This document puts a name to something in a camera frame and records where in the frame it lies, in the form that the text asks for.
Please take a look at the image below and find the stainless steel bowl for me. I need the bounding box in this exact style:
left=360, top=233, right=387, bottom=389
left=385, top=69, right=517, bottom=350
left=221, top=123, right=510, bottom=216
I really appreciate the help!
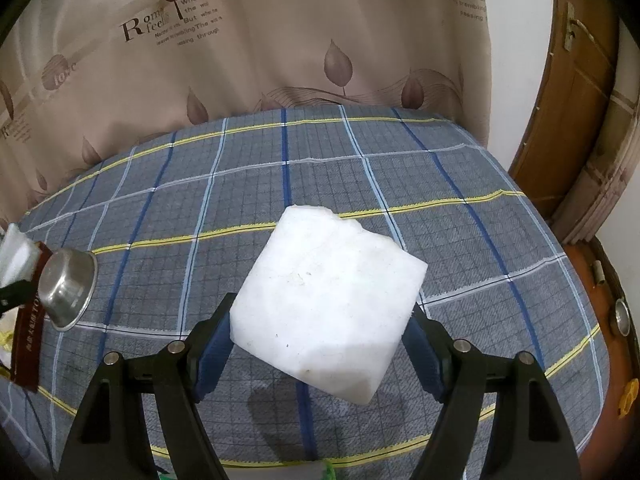
left=39, top=248, right=97, bottom=331

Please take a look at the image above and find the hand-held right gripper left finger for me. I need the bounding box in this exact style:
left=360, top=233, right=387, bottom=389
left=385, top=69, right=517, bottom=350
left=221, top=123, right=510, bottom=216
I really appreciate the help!
left=59, top=292, right=238, bottom=480

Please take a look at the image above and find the round metal knob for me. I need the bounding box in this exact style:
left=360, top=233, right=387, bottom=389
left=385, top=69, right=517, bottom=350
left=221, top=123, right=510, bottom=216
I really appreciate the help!
left=614, top=299, right=632, bottom=335

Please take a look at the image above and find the beige leaf-print curtain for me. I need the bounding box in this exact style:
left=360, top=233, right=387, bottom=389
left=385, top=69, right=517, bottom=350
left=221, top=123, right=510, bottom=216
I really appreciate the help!
left=0, top=0, right=493, bottom=231

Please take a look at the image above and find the grey plaid bedsheet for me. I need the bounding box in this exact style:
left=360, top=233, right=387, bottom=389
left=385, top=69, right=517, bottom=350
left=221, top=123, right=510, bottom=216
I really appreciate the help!
left=0, top=105, right=601, bottom=480

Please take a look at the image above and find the white fluffy cloth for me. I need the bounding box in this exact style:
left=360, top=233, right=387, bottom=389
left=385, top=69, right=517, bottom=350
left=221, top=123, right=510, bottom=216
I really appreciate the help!
left=0, top=223, right=42, bottom=286

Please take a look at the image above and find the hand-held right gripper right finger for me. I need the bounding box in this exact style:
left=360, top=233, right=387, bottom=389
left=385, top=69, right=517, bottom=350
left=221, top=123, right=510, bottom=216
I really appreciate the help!
left=402, top=305, right=582, bottom=480

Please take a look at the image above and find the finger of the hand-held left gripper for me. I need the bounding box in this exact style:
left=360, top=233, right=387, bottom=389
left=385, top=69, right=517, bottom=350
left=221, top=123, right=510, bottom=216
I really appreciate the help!
left=0, top=280, right=39, bottom=312

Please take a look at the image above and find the white foam block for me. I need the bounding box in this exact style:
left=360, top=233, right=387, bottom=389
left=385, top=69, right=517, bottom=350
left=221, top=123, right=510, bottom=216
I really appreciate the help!
left=229, top=205, right=428, bottom=406

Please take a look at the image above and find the reddish brown wooden furniture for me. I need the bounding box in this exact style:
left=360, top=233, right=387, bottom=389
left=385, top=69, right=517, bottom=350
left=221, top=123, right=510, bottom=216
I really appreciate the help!
left=565, top=240, right=640, bottom=480

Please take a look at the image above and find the red tin box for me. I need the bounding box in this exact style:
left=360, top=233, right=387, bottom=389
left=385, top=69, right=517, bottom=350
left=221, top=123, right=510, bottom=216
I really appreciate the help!
left=10, top=240, right=57, bottom=393

